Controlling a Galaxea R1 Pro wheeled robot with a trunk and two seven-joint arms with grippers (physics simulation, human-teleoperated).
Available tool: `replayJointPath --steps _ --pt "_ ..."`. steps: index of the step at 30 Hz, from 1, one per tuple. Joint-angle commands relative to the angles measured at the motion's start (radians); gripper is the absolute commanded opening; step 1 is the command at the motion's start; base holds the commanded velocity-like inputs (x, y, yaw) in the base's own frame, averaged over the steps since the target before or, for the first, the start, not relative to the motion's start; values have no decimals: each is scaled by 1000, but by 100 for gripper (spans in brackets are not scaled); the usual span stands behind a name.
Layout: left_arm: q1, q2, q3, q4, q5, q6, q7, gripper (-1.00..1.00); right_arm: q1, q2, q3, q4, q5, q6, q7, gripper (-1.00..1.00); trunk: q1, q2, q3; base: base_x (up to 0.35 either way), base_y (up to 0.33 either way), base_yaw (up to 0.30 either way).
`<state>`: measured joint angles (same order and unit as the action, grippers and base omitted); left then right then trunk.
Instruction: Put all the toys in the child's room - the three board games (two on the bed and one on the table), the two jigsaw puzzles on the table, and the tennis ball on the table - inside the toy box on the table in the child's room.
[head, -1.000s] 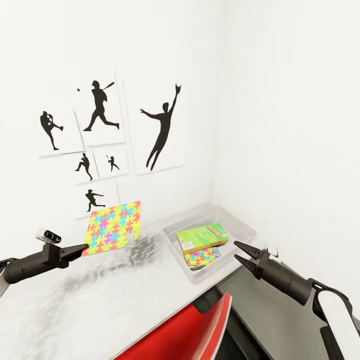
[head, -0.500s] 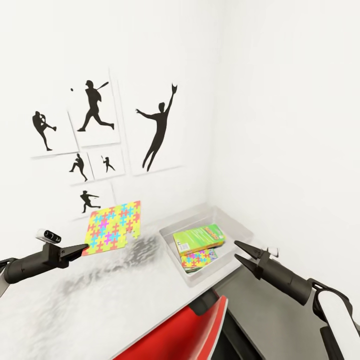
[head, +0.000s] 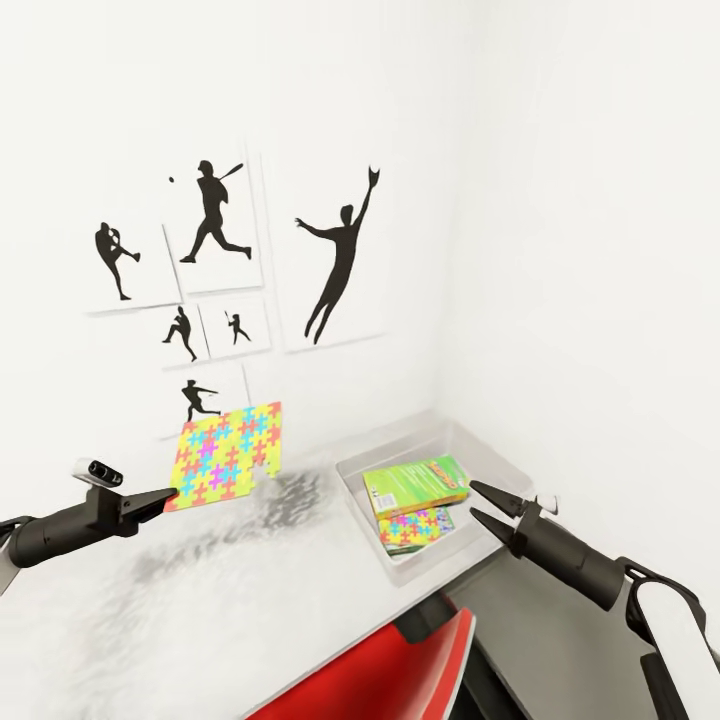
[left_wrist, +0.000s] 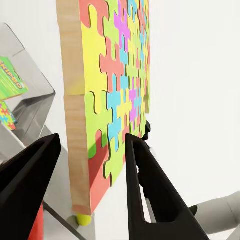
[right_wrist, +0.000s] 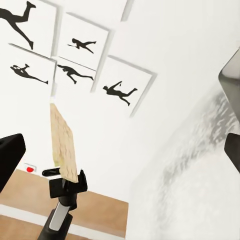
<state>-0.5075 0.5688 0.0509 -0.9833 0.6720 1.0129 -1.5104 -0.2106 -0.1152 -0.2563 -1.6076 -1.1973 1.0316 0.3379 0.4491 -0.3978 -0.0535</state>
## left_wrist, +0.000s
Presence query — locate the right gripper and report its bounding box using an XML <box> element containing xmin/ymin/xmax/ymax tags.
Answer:
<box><xmin>142</xmin><ymin>121</ymin><xmax>151</xmax><ymax>142</ymax></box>

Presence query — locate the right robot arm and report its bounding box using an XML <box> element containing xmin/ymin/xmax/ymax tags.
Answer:
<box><xmin>138</xmin><ymin>121</ymin><xmax>240</xmax><ymax>235</ymax></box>

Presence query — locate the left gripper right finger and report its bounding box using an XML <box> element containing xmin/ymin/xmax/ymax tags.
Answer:
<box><xmin>125</xmin><ymin>133</ymin><xmax>210</xmax><ymax>240</ymax></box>

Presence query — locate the jigsaw puzzle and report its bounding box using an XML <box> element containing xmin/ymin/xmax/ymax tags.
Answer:
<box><xmin>55</xmin><ymin>0</ymin><xmax>151</xmax><ymax>216</ymax></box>
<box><xmin>0</xmin><ymin>101</ymin><xmax>16</xmax><ymax>131</ymax></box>

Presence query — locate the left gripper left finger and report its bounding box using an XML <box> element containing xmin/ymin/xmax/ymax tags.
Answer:
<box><xmin>0</xmin><ymin>133</ymin><xmax>62</xmax><ymax>240</ymax></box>

